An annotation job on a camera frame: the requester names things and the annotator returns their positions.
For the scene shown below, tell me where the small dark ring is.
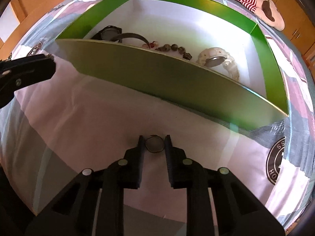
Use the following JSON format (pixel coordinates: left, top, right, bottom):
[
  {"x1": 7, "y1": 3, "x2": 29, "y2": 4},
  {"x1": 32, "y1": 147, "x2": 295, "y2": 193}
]
[{"x1": 145, "y1": 135, "x2": 165, "y2": 154}]

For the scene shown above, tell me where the thin metal bangle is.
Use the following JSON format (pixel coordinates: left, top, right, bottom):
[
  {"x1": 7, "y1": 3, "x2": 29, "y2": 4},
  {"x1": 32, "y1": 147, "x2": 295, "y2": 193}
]
[{"x1": 109, "y1": 32, "x2": 151, "y2": 49}]

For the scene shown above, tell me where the brown wooden bead bracelet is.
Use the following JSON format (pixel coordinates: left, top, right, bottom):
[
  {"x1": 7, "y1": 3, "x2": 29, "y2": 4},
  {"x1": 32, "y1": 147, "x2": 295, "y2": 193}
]
[{"x1": 156, "y1": 43, "x2": 193, "y2": 61}]

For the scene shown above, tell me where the cream white wristwatch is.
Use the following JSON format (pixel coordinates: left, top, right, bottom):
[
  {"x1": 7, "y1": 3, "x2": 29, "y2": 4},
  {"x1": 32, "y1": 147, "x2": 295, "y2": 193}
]
[{"x1": 196, "y1": 47, "x2": 240, "y2": 81}]

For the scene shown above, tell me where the black wristwatch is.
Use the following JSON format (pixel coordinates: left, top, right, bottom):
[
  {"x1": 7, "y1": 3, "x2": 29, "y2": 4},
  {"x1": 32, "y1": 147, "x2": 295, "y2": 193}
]
[{"x1": 91, "y1": 26, "x2": 122, "y2": 41}]

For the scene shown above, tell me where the pink grey patterned bedsheet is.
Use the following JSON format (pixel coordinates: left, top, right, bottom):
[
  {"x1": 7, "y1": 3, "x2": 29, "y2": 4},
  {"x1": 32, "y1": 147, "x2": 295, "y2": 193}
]
[{"x1": 1, "y1": 0, "x2": 314, "y2": 228}]

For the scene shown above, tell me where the wooden headboard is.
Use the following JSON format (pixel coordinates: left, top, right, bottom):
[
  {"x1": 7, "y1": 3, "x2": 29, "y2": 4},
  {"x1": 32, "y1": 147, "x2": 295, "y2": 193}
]
[{"x1": 1, "y1": 0, "x2": 65, "y2": 60}]

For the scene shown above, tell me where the green cardboard box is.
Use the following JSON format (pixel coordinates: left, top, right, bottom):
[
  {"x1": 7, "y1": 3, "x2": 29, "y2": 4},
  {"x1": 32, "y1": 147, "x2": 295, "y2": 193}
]
[{"x1": 56, "y1": 0, "x2": 288, "y2": 130}]

